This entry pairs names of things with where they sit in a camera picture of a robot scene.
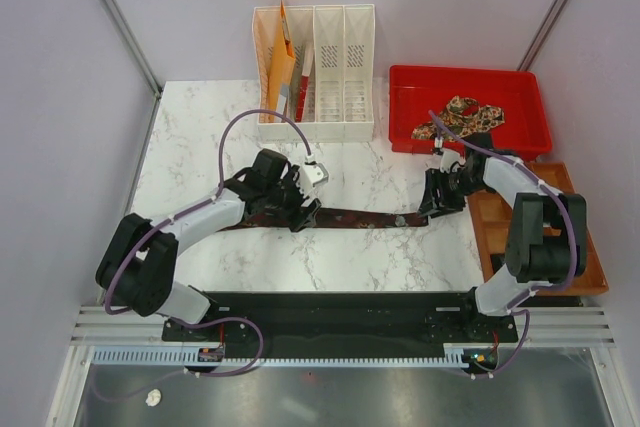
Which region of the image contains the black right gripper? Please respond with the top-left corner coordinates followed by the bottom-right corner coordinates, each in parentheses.
top-left (417, 168), bottom-right (489, 219)

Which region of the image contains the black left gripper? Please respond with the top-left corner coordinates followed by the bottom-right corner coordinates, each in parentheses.
top-left (265, 165), bottom-right (321, 233)

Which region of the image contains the dark red patterned tie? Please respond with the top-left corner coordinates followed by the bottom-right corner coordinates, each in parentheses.
top-left (224, 207), bottom-right (429, 231)

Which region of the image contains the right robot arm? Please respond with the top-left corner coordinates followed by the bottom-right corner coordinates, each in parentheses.
top-left (418, 138), bottom-right (588, 341)

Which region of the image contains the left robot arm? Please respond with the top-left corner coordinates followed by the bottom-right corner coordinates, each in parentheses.
top-left (95, 149), bottom-right (329, 340)

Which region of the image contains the brown compartment tray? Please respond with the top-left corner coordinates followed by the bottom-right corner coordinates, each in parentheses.
top-left (467, 162), bottom-right (609, 296)

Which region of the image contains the dark rolled tie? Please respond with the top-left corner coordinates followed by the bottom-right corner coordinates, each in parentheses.
top-left (490, 254), bottom-right (505, 274)

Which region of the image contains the floral cream patterned tie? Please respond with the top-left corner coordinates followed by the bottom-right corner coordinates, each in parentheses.
top-left (411, 96), bottom-right (505, 141)

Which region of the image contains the red plastic bin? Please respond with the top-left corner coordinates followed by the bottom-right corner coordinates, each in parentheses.
top-left (389, 65), bottom-right (553, 161)

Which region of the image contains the grey folder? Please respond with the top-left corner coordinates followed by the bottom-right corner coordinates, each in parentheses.
top-left (276, 83), bottom-right (290, 117)

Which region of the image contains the white file organizer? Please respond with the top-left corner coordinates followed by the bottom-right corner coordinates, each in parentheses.
top-left (252, 4), bottom-right (375, 143)

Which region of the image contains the orange envelope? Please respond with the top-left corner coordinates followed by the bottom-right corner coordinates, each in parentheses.
top-left (267, 2), bottom-right (296, 113)

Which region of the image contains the red white booklet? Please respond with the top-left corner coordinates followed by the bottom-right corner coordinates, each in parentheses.
top-left (294, 42), bottom-right (315, 122)

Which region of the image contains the crumpled white paper ball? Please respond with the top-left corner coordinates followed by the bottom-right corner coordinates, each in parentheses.
top-left (145, 389), bottom-right (162, 407)

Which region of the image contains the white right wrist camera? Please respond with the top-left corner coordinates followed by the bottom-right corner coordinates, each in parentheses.
top-left (437, 148), bottom-right (465, 173)

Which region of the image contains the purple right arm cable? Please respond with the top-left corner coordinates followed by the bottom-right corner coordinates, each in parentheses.
top-left (429, 109), bottom-right (584, 308)

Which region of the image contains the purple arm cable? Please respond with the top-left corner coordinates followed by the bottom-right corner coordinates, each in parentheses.
top-left (429, 109), bottom-right (584, 308)
top-left (103, 108), bottom-right (314, 317)

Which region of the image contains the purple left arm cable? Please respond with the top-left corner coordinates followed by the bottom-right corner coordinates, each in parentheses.
top-left (103, 108), bottom-right (314, 317)

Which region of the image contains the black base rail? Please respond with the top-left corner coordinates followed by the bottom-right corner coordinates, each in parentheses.
top-left (162, 292), bottom-right (518, 356)

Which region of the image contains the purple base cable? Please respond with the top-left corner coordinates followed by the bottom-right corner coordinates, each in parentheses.
top-left (89, 315), bottom-right (266, 404)

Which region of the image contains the white cable duct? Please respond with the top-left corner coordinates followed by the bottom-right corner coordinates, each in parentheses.
top-left (91, 344), bottom-right (485, 368)

